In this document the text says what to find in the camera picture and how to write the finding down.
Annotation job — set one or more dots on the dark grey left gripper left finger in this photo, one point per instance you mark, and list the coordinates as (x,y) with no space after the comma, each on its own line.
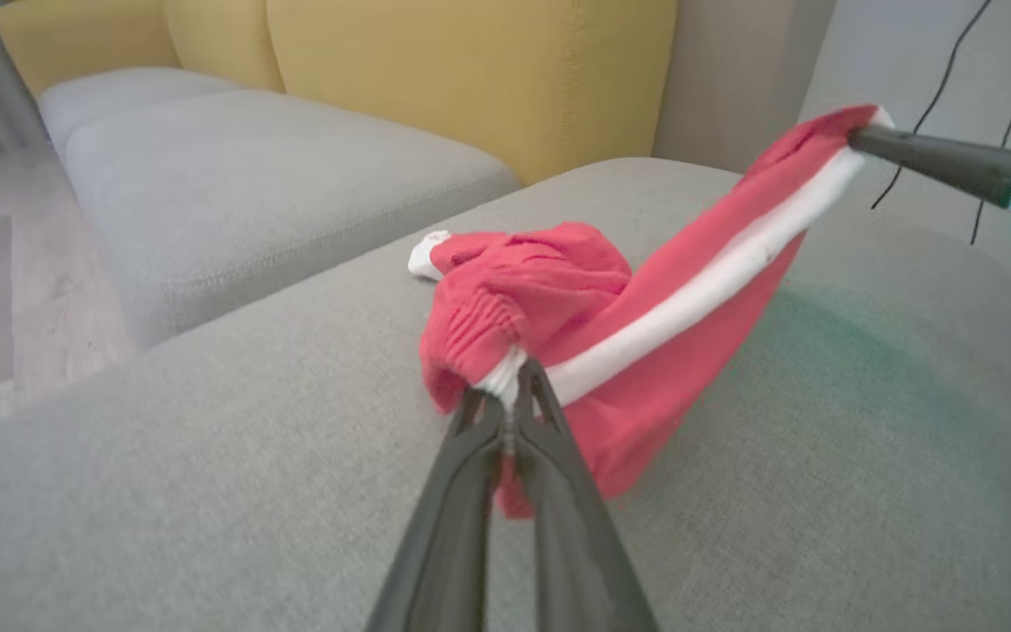
(444,544)

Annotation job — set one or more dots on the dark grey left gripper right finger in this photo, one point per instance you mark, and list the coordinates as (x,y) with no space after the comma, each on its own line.
(576,544)

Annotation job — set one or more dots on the red shorts with white stripe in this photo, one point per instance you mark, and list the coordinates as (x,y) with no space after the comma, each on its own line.
(541,281)

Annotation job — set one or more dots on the long grey sofa seat cushion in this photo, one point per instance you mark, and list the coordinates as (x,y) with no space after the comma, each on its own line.
(277,202)

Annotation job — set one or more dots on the wide yellow sofa back cushion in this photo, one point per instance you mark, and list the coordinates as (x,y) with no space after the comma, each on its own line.
(470,70)

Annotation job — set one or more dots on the narrow yellow sofa back cushion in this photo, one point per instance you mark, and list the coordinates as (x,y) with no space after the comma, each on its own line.
(216,39)

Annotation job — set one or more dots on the short grey sofa seat cushion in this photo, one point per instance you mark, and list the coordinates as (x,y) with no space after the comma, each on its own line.
(119,92)

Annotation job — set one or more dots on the yellow sofa armrest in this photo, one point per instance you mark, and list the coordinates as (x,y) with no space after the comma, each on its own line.
(84,35)

